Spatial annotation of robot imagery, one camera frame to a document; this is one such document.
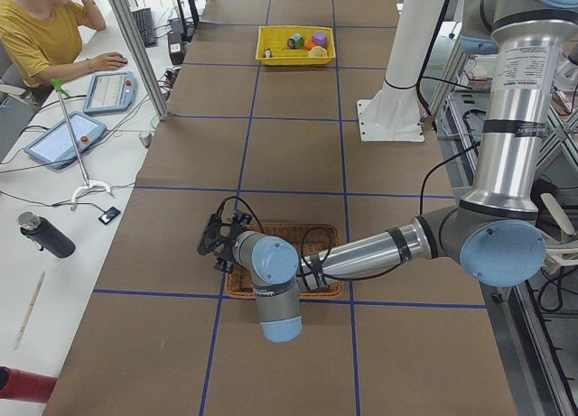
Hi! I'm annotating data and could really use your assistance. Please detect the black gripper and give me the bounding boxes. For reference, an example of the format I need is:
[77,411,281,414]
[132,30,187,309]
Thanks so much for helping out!
[213,226,242,273]

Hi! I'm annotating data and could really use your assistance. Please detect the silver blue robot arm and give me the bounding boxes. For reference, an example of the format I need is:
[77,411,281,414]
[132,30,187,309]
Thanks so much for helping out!
[198,0,577,343]

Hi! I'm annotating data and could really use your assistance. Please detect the brown wicker basket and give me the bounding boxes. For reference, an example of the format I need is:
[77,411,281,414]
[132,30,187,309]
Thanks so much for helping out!
[225,221,343,300]

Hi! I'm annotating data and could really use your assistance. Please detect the yellow plastic basket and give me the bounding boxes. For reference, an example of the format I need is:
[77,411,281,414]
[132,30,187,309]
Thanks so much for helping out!
[256,25,336,66]

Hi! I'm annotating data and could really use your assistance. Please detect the small black square device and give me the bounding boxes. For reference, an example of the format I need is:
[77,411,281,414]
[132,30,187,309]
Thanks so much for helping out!
[98,207,121,225]

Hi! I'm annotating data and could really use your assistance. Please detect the black water bottle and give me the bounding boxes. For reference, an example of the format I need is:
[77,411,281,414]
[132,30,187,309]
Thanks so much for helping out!
[17,211,76,258]

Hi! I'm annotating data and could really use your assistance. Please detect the thin pencil stick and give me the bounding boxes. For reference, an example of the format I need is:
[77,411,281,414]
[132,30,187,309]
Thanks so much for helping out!
[13,271,46,351]

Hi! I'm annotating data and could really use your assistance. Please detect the lower blue teach pendant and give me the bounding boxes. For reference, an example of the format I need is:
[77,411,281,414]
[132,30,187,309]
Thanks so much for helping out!
[24,111,106,170]

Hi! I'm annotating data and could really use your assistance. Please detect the blue teach pendant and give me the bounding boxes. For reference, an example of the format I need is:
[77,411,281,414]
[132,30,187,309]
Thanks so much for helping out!
[83,71,137,116]
[24,111,106,170]

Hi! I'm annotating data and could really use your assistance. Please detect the upper blue teach pendant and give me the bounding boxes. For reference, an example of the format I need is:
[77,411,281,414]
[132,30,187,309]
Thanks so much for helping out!
[83,71,137,116]

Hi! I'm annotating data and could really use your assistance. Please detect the beige bread toy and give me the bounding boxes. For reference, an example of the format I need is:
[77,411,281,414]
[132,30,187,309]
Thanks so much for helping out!
[308,46,328,58]

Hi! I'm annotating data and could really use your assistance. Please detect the orange toy fruit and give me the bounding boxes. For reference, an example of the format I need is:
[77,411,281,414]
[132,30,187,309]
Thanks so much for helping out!
[304,40,316,51]

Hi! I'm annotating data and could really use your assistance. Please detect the grabber reacher stick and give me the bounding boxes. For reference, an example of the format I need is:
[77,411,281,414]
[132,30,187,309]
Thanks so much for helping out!
[51,79,114,211]

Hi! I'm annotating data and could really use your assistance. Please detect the red cylinder object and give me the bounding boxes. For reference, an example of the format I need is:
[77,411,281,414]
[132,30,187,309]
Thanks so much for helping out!
[1,366,58,403]

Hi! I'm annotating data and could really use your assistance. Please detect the purple toy block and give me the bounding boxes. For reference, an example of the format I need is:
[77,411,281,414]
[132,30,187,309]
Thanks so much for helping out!
[311,31,328,48]

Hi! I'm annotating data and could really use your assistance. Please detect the black keyboard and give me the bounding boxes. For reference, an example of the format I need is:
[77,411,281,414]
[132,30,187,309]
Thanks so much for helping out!
[131,7,157,47]

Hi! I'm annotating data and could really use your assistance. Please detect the person in yellow shirt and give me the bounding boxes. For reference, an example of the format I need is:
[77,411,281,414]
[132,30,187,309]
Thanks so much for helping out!
[1,0,127,101]

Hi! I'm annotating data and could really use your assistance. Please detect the white office chair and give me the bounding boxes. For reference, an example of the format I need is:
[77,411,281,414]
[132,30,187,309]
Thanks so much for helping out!
[540,193,577,275]

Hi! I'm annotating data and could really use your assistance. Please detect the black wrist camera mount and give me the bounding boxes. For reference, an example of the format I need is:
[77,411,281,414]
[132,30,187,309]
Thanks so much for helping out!
[197,207,253,255]

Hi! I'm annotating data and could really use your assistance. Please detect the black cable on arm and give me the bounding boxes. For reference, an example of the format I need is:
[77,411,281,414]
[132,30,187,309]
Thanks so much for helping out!
[216,135,482,295]

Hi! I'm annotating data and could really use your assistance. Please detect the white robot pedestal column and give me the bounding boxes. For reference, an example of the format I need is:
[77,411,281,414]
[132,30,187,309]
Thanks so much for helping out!
[357,0,448,142]

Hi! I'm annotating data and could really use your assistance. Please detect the aluminium frame post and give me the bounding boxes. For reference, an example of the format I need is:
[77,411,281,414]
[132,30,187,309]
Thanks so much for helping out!
[108,0,169,121]

